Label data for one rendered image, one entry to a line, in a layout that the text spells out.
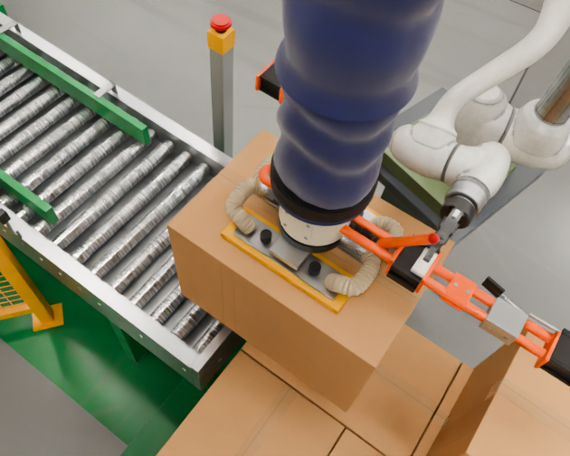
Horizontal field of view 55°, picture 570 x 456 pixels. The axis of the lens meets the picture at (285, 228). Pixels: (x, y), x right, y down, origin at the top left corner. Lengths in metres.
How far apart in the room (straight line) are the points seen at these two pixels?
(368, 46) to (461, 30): 3.11
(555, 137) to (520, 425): 0.84
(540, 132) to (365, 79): 1.05
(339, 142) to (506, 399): 0.80
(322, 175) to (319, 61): 0.27
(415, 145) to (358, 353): 0.52
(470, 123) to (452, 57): 1.87
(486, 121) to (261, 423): 1.14
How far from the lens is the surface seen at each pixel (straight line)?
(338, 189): 1.03
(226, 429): 1.71
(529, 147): 1.84
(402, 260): 1.19
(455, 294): 1.19
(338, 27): 0.77
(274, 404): 1.73
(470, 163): 1.36
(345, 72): 0.80
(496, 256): 2.82
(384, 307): 1.29
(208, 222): 1.36
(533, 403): 1.49
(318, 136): 0.93
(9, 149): 2.32
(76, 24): 3.65
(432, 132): 1.39
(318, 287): 1.26
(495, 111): 1.81
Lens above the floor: 2.22
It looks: 58 degrees down
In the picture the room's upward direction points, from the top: 9 degrees clockwise
